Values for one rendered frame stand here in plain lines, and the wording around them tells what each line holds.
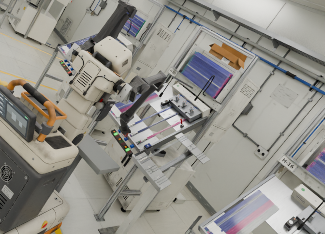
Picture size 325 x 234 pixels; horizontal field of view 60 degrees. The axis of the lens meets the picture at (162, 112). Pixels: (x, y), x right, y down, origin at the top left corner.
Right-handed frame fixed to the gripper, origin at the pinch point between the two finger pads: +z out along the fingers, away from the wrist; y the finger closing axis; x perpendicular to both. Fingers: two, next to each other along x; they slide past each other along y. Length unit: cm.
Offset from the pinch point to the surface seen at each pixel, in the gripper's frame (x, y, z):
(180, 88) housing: -72, 22, -6
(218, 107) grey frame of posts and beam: -81, -25, -10
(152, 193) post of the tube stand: 6, -50, 17
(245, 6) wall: -279, 137, -1
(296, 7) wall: -297, 63, -18
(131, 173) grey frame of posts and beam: 10.9, -25.9, 15.2
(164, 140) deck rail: -24.8, -21.7, 1.6
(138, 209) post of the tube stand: 19, -49, 30
